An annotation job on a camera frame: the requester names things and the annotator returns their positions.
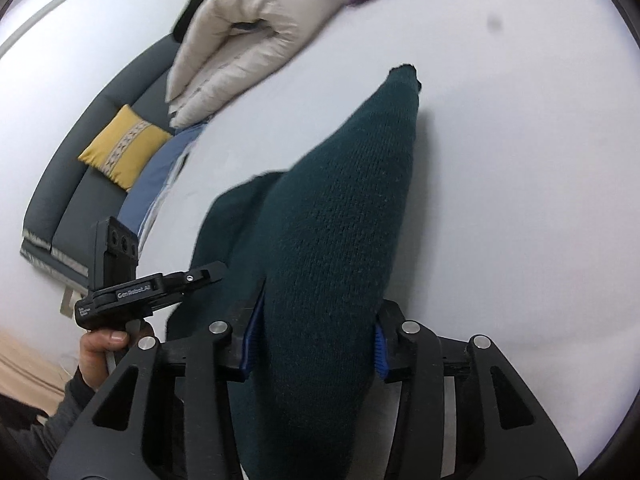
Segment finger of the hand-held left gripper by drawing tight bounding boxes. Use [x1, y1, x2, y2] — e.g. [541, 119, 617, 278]
[160, 261, 227, 306]

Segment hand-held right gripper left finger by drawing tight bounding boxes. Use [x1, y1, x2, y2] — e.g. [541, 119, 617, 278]
[47, 277, 266, 480]

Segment person's left forearm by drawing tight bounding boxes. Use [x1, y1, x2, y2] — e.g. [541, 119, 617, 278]
[0, 365, 97, 466]

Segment dark green knit sweater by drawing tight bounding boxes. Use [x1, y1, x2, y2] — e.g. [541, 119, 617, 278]
[165, 63, 423, 480]

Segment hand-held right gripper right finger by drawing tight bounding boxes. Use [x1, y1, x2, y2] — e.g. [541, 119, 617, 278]
[372, 300, 581, 480]

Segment blue blanket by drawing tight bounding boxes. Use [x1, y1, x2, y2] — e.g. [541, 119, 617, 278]
[117, 122, 206, 256]

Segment grey-blue sofa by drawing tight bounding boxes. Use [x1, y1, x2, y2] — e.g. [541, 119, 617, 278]
[20, 35, 181, 291]

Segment bed with white sheet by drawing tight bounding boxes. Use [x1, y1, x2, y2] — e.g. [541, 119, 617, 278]
[135, 0, 640, 480]

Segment person's left hand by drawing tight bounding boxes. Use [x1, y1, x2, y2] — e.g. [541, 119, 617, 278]
[80, 319, 157, 392]

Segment beige folded duvet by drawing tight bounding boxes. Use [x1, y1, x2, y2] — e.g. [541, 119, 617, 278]
[166, 0, 351, 130]

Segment yellow patterned pillow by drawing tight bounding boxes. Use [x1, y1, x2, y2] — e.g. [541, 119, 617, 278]
[77, 105, 173, 192]

